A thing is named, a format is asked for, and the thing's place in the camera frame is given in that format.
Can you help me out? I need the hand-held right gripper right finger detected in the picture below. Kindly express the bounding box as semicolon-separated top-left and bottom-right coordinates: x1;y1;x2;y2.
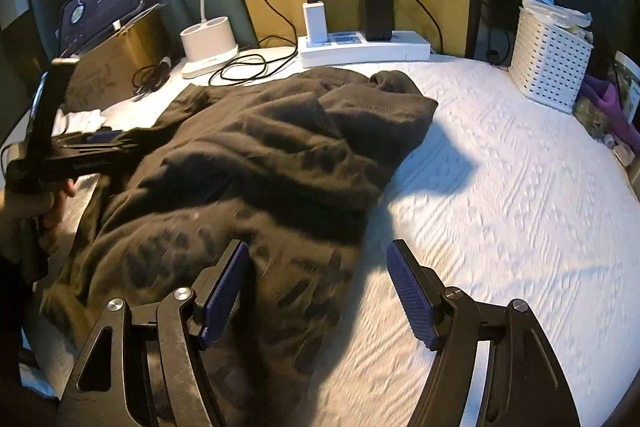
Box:
386;238;583;427

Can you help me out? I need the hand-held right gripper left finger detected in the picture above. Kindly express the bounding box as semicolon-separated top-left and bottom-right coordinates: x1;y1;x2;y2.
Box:
55;239;251;427

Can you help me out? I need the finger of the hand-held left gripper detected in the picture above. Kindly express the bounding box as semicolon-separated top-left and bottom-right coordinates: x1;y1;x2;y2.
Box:
61;136;159;166
61;129;137;148

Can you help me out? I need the dark olive printed shirt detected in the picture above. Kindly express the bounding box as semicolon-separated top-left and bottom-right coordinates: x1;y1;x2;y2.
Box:
40;69;440;427

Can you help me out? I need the person's left hand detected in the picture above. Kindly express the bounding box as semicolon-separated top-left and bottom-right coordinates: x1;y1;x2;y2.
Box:
0;179;78;255

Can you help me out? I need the white pillow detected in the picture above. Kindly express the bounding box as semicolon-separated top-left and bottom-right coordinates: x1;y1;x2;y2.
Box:
54;107;109;136

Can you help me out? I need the cardboard box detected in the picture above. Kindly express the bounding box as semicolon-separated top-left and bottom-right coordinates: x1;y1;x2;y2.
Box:
65;7;174;108

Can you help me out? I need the white textured blanket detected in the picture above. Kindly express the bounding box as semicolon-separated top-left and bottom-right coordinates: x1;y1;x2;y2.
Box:
0;47;640;427

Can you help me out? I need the white tablet stand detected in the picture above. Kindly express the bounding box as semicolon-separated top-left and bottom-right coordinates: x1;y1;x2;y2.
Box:
112;1;167;31

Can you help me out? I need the tablet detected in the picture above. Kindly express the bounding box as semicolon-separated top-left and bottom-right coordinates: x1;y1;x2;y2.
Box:
56;0;147;58

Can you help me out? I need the white charger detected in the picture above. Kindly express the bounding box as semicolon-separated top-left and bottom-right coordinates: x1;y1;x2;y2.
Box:
301;1;329;44

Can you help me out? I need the mottled green pouch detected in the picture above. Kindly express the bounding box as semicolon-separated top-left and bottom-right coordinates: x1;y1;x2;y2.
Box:
572;99;609;141

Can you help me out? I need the white power strip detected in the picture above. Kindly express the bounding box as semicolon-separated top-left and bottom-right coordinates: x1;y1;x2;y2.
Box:
297;31;432;68

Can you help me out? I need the white perforated basket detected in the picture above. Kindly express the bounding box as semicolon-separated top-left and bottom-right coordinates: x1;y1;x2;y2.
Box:
509;6;595;114

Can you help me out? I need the purple cloth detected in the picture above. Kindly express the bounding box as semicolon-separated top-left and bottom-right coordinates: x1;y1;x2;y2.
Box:
580;74;637;140

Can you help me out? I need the black charger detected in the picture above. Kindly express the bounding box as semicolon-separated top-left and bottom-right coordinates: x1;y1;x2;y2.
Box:
358;0;394;42

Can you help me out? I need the black cable bundle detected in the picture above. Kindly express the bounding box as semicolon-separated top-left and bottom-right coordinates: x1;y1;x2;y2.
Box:
131;56;174;96

